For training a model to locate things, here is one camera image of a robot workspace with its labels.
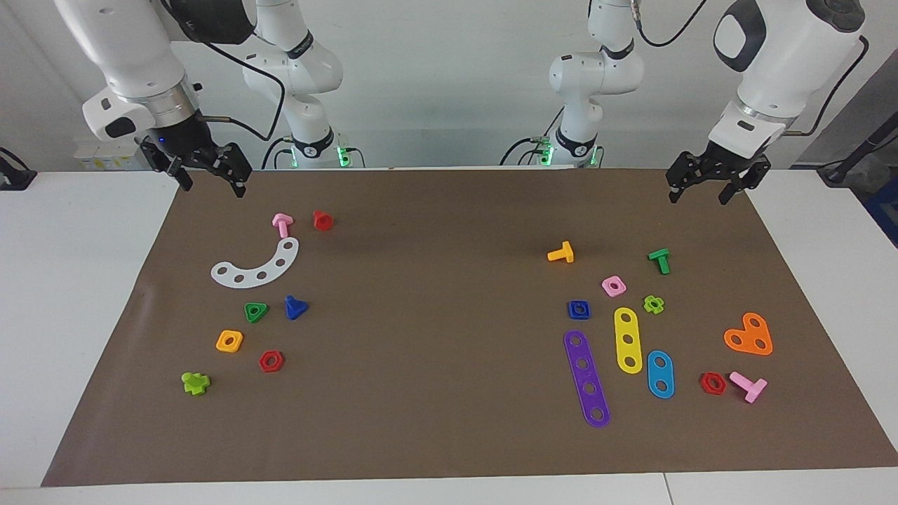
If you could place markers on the blue crate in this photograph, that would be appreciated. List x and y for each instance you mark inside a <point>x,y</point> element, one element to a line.
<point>885,214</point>

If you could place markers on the pink square nut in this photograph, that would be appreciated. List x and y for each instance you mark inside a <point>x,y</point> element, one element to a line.
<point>606,289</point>

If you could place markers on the brown paper mat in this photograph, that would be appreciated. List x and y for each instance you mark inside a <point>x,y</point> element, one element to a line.
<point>435,330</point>

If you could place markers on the white curved perforated plate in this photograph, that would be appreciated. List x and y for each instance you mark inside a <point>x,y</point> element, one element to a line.
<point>250,278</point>

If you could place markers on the red hexagon nut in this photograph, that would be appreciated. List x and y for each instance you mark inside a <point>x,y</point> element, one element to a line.
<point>263,365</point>
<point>705,386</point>

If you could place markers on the blue square nut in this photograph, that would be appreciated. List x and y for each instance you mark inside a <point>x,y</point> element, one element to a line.
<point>571,313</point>

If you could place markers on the lime flower nut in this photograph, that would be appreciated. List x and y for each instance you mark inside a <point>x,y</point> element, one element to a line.
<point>647,306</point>

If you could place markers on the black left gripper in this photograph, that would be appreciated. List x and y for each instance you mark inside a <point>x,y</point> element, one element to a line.
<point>729,163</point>

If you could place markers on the pink plastic screw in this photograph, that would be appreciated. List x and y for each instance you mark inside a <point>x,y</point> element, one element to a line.
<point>749,386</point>
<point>282,224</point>

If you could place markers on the black tripod pole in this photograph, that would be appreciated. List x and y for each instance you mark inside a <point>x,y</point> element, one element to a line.
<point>859,151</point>

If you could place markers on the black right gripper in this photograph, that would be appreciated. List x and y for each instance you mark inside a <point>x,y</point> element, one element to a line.
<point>184,140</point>

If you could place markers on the blue triangle-head screw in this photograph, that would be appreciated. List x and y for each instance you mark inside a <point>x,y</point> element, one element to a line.
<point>295,307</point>

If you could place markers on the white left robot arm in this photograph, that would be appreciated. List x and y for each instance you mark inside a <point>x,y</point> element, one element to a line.
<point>786,63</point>

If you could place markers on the white labelled box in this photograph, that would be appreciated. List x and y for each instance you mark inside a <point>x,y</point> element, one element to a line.
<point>98,158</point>

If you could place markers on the black clamp mount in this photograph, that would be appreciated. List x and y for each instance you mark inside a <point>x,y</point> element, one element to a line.
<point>14,175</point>

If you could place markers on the yellow three-hole plate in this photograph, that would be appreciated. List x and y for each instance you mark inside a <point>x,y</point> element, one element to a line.
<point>627,330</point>

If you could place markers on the blue two-hole plate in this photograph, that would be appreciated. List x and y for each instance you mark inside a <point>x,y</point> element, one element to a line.
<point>660,374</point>

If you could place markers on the lime cross-head screw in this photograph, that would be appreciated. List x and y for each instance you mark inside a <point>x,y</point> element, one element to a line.
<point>196,384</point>

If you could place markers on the purple four-hole plate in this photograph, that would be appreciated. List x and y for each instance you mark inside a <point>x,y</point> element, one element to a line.
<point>585,376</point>

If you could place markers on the green plastic screw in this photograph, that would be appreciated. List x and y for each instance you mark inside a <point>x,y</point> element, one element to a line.
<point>660,261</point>

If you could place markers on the red plastic screw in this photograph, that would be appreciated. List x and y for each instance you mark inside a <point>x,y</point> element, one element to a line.
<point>323,221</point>

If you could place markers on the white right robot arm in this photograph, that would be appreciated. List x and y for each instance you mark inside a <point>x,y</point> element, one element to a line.
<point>133,49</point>

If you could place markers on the orange plastic screw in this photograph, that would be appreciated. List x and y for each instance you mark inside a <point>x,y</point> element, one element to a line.
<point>562,253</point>

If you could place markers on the orange square nut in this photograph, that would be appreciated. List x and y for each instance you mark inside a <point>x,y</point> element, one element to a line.
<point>222,345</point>

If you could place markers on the orange heart plate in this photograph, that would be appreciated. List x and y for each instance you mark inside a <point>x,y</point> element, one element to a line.
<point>749,335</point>

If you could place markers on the green triangle nut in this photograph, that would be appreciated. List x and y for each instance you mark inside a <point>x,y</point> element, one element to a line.
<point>249,315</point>

